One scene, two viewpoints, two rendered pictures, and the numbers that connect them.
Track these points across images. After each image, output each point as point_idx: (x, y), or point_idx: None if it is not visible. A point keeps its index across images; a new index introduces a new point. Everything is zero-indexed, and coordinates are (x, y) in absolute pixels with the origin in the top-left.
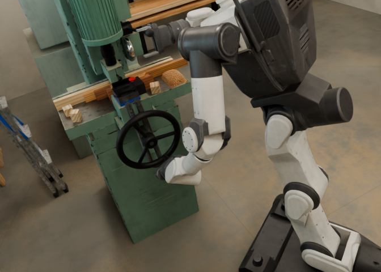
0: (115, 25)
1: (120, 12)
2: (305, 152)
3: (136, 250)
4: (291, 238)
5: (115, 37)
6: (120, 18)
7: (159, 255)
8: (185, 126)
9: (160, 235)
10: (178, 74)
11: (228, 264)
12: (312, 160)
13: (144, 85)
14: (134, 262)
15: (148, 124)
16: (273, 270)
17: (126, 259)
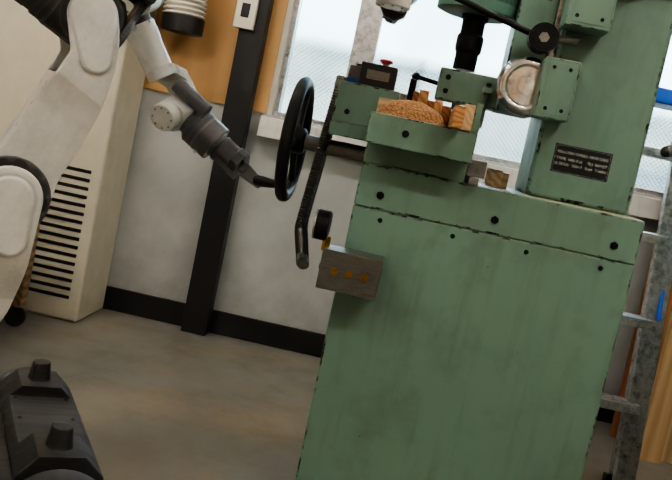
0: None
1: (565, 6)
2: (31, 100)
3: (293, 454)
4: (0, 435)
5: None
6: (561, 20)
7: (249, 458)
8: (369, 255)
9: (290, 478)
10: (397, 100)
11: (112, 479)
12: (14, 125)
13: (361, 65)
14: (272, 444)
15: (322, 130)
16: (1, 392)
17: (289, 443)
